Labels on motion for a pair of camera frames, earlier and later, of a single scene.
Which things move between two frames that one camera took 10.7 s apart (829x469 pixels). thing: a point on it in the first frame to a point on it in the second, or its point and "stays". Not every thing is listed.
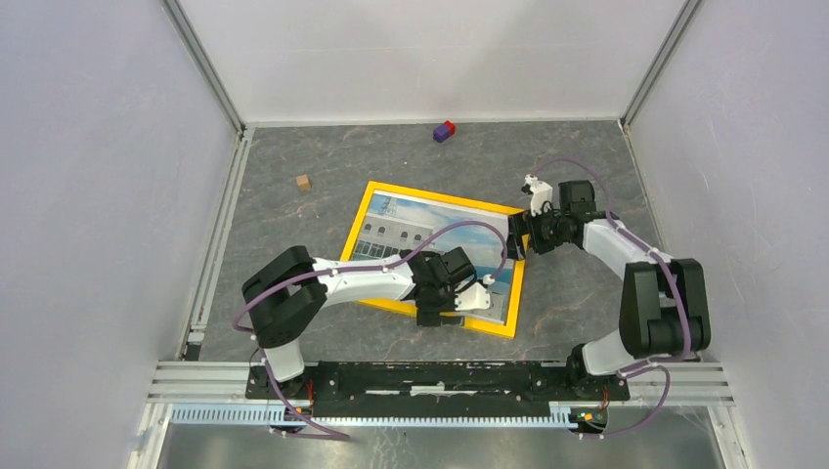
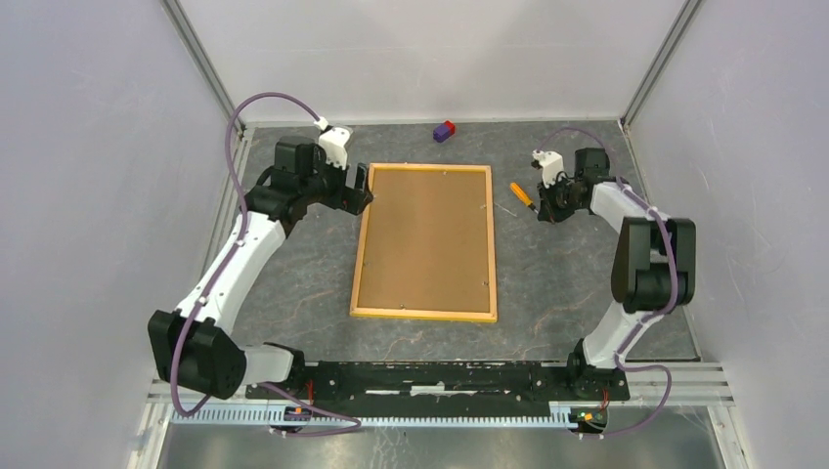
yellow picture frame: [505, 329] to [491, 316]
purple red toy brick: [442, 132] stays
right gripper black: [517, 226] to [546, 210]
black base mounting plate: [440, 389] stays
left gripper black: [427, 315] to [354, 202]
